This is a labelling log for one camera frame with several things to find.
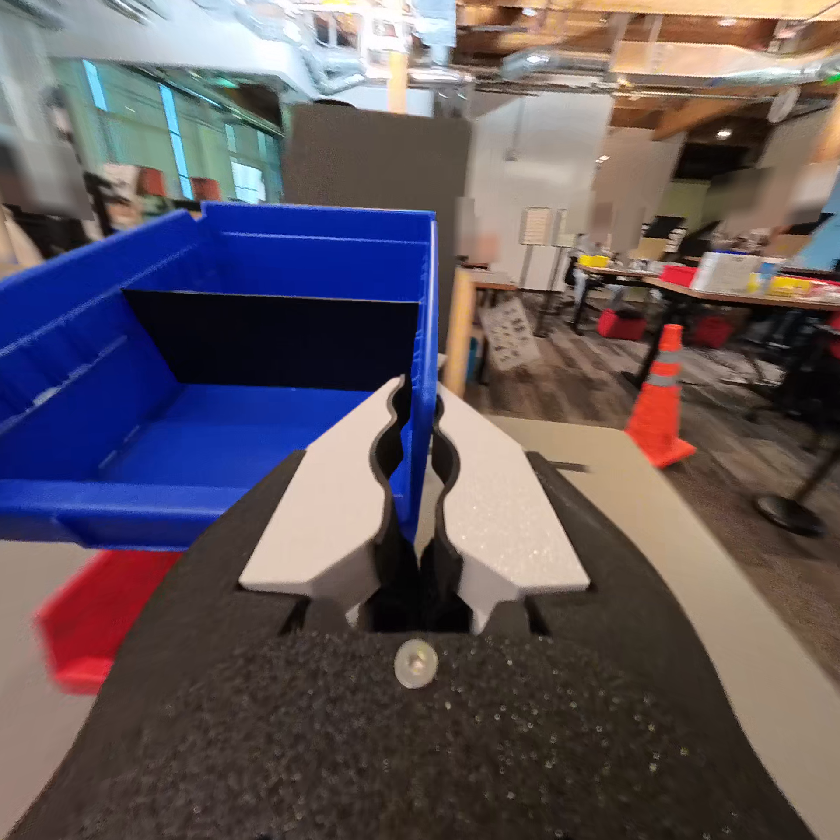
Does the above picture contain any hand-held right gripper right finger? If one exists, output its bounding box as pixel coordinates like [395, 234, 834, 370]
[424, 386, 592, 633]

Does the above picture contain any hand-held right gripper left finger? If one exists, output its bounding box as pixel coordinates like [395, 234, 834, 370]
[239, 375, 422, 629]

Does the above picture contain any blue plastic bin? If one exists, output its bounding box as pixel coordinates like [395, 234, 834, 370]
[0, 202, 439, 553]

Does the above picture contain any orange traffic cone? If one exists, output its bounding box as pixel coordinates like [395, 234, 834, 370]
[623, 323, 698, 470]

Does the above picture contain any printed paper sheet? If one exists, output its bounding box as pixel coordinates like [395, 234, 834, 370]
[478, 304, 542, 370]

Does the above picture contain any black bin divider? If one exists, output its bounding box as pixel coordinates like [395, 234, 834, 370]
[122, 289, 421, 392]

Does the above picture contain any wooden work table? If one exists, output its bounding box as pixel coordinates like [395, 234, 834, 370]
[572, 261, 665, 337]
[623, 277, 840, 395]
[444, 264, 521, 398]

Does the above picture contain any black stand round base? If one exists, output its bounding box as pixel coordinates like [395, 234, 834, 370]
[753, 420, 840, 538]

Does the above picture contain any light panel on stand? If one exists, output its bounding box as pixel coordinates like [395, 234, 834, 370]
[520, 206, 553, 290]
[554, 209, 580, 290]

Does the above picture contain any white cardboard box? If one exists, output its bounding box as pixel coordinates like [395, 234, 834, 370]
[691, 251, 763, 294]

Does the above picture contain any grey partition panel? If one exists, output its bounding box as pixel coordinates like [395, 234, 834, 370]
[282, 103, 475, 358]

